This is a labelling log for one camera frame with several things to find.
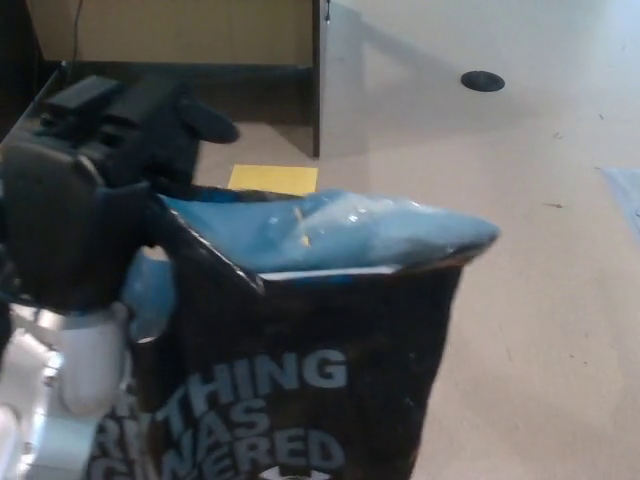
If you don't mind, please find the black round floor grommet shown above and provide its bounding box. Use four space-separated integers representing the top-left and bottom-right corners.
460 70 506 93

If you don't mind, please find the yellow paper sheet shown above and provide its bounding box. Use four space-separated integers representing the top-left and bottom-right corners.
227 164 320 197

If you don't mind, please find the black blue printed plastic bag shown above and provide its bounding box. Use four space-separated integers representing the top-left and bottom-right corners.
85 183 502 480

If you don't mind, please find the wooden desk back panel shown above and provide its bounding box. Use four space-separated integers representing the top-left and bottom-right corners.
27 0 316 66

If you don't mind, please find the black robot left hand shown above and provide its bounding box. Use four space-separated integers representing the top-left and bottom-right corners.
0 74 241 317

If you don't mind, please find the grey desk side panel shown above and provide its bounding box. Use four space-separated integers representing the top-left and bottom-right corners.
311 0 374 160

